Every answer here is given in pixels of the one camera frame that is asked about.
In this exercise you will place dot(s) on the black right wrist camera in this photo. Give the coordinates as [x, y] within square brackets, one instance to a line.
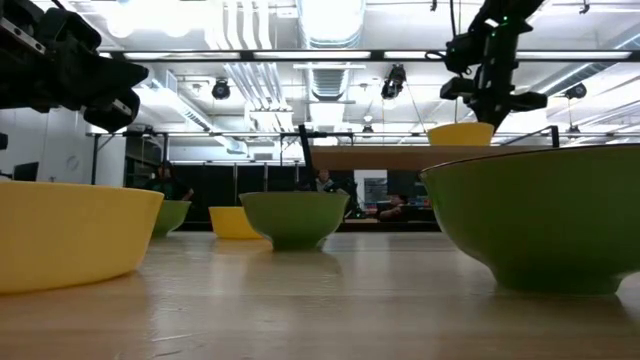
[462, 52]

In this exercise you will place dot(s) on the wooden shelf with black legs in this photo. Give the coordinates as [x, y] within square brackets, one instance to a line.
[380, 157]

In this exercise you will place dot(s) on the green bowl with floral inside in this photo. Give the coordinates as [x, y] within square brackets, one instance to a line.
[540, 225]
[172, 217]
[295, 220]

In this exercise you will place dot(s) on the person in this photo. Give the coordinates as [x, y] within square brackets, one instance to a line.
[395, 206]
[167, 182]
[324, 180]

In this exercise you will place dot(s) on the black ceiling spotlight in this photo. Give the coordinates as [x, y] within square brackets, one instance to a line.
[221, 90]
[576, 91]

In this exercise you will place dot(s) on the black computer monitor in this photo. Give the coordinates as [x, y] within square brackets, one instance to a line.
[25, 171]

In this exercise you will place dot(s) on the yellow mini bowl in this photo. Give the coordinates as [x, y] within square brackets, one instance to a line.
[65, 235]
[457, 135]
[230, 222]

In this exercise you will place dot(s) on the black hanging camera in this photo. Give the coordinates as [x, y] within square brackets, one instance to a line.
[394, 82]

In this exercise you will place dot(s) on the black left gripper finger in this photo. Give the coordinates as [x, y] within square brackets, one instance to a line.
[105, 120]
[127, 100]

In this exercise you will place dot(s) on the black overhead frame bar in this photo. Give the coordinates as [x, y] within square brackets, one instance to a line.
[377, 55]

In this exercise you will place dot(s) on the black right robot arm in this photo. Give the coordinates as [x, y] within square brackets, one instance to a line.
[500, 45]

